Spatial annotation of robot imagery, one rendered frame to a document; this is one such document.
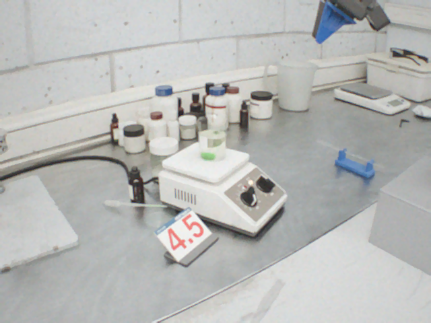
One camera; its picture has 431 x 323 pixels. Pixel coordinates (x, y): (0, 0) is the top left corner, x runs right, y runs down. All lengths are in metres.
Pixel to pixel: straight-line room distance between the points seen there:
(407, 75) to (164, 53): 0.97
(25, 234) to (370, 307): 0.57
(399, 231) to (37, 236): 0.60
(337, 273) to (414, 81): 1.15
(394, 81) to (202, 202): 1.18
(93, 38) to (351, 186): 0.73
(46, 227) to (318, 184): 0.55
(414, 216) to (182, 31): 0.85
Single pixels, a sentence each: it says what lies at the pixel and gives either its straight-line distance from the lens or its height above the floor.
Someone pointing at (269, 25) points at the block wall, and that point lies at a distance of 1.43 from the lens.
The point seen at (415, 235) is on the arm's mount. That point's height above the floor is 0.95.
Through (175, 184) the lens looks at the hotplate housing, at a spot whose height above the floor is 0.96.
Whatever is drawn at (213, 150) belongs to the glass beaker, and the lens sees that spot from 0.71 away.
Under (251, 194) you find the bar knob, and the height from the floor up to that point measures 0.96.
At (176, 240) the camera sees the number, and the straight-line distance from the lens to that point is 0.63.
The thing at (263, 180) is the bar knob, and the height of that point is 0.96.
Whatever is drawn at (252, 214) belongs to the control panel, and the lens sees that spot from 0.67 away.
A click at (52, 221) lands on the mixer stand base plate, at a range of 0.74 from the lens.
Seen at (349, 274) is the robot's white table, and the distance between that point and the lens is 0.62.
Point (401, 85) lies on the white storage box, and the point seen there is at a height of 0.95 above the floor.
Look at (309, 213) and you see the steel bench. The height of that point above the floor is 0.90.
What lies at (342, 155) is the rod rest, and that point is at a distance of 0.96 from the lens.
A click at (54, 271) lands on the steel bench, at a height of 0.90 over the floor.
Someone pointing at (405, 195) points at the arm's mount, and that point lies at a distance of 0.64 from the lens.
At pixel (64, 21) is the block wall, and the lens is 1.05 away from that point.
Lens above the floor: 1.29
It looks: 25 degrees down
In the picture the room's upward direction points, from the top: straight up
